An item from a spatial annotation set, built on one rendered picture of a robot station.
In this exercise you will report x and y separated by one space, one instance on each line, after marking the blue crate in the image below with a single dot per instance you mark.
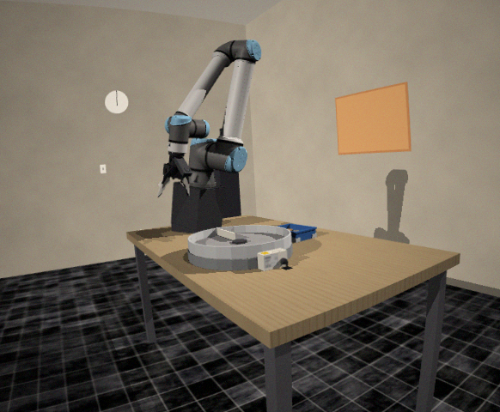
306 232

